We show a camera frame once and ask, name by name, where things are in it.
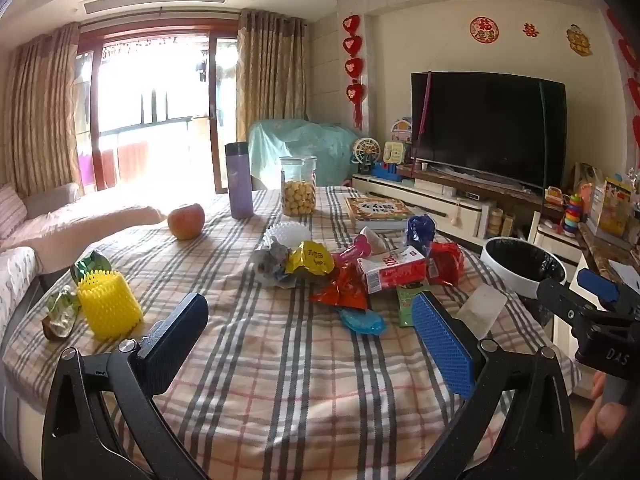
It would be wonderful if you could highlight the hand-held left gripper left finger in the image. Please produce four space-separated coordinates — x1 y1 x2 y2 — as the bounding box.
41 291 211 480

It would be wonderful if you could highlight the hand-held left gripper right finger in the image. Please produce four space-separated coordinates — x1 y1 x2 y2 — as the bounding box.
402 291 576 480

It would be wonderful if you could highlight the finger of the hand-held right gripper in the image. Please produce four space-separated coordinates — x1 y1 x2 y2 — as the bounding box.
576 268 640 317
537 276 608 332

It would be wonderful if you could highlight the white round bin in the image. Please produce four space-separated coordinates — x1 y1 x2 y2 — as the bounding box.
480 236 568 301

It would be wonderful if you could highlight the red and white carton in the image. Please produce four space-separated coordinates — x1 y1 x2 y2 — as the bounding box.
356 246 428 295

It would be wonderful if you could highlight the white paper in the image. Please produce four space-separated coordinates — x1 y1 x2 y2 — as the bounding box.
250 241 300 288

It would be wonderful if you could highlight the yellow snack packet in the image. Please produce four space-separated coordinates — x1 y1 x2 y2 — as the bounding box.
285 241 335 278

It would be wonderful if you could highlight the white paper cupcake liner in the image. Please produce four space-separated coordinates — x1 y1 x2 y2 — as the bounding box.
263 221 313 251

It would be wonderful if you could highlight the person's right hand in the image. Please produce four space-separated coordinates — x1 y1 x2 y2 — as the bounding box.
574 371 633 454

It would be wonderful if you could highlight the marble side counter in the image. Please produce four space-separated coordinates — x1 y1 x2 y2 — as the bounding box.
575 220 640 291

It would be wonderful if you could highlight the white envelope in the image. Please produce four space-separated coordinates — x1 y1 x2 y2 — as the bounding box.
607 260 640 287

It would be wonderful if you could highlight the clear plastic bag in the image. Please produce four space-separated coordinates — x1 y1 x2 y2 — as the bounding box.
455 285 508 338

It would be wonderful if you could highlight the green flat packet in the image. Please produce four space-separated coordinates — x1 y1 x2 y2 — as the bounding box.
396 280 433 328

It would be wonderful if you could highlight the yellow foam fruit net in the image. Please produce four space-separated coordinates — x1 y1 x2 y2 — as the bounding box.
76 270 144 339

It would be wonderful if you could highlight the yellow printed box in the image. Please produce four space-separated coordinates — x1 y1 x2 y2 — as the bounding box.
595 176 635 238

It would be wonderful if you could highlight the red plastic packet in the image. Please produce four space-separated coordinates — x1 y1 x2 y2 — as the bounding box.
425 241 466 287

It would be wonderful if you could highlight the teal plastic wrapper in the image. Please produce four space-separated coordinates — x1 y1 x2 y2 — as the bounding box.
336 306 388 336

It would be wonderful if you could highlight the beige bag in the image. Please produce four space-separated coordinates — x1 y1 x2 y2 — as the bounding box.
572 162 603 196

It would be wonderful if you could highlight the plaid blanket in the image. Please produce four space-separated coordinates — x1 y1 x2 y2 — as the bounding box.
2 185 583 480

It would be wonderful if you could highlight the red foil wrapper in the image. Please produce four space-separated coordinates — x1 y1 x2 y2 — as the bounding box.
309 265 373 309

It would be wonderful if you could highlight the blue plastic wrapper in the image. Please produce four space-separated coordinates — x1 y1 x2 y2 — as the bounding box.
405 214 435 256

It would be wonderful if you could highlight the green crumpled wrapper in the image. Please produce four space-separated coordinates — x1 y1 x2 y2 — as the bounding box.
41 285 82 342

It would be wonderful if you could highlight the red apple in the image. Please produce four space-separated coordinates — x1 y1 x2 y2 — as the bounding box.
167 203 206 241

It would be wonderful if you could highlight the pink bone-shaped wrapper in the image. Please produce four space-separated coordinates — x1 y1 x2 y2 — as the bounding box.
335 240 373 267

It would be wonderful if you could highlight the green stick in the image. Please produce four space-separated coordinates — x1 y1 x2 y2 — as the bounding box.
539 82 551 206

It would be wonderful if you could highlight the orange children's book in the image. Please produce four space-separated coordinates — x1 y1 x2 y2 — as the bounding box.
344 196 416 233

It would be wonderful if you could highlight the white television cabinet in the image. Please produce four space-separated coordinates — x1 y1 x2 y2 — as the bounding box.
351 165 566 241

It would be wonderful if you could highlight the pink covered sofa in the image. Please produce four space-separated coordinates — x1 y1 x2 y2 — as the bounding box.
0 181 168 361

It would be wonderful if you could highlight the purple thermos bottle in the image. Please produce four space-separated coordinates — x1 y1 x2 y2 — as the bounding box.
224 141 256 219

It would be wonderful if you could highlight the clear jar of cookies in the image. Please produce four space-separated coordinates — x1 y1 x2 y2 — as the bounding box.
279 156 318 218

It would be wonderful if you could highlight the black television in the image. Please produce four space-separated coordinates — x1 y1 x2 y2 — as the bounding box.
410 71 568 192

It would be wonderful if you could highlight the toy ferris wheel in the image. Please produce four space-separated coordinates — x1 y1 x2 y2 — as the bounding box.
350 137 383 176

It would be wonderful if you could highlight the house-shaped toy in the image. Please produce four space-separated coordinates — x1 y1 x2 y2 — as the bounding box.
390 116 413 143

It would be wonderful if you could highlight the wooden sliding glass door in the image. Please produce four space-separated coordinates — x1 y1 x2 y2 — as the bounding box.
75 20 240 193

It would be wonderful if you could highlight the red heart hanging decoration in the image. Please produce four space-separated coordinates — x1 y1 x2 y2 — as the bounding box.
341 14 367 130
605 7 640 151

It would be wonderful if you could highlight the pink stick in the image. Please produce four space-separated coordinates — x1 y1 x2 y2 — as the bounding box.
417 72 433 161

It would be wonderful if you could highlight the teal dust cover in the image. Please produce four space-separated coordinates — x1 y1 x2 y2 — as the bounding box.
247 118 361 191

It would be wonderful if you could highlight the beige patterned curtain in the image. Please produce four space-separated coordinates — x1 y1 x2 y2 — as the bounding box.
0 22 81 198
236 7 307 193

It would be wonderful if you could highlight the ceiling air vent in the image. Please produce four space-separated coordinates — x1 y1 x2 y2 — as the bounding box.
84 0 232 16

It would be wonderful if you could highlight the rainbow stacking ring toy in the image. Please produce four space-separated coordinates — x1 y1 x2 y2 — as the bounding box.
559 192 586 233

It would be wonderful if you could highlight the cartoon figure wall decal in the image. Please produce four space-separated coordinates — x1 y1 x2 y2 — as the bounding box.
566 24 593 57

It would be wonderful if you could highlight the round red wall decal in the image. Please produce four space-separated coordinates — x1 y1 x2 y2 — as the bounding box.
469 16 500 41

